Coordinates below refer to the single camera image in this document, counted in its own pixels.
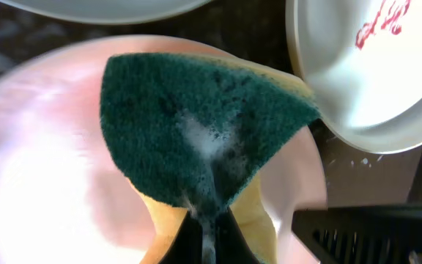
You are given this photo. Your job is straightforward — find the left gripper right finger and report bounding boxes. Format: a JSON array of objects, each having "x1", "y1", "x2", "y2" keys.
[{"x1": 215, "y1": 208, "x2": 260, "y2": 264}]

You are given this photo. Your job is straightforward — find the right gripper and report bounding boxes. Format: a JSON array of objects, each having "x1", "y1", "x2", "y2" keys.
[{"x1": 292, "y1": 204, "x2": 422, "y2": 264}]

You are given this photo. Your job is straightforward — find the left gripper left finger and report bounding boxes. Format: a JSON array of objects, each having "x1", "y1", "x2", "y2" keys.
[{"x1": 159, "y1": 212, "x2": 203, "y2": 264}]

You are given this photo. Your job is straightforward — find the green yellow sponge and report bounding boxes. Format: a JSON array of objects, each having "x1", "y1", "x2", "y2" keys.
[{"x1": 100, "y1": 53, "x2": 319, "y2": 263}]

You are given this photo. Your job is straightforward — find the cream white plate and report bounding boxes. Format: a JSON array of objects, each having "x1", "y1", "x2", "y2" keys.
[{"x1": 286, "y1": 0, "x2": 422, "y2": 154}]

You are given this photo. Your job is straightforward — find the pale green plate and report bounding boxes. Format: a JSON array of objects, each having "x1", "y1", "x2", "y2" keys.
[{"x1": 0, "y1": 0, "x2": 210, "y2": 25}]

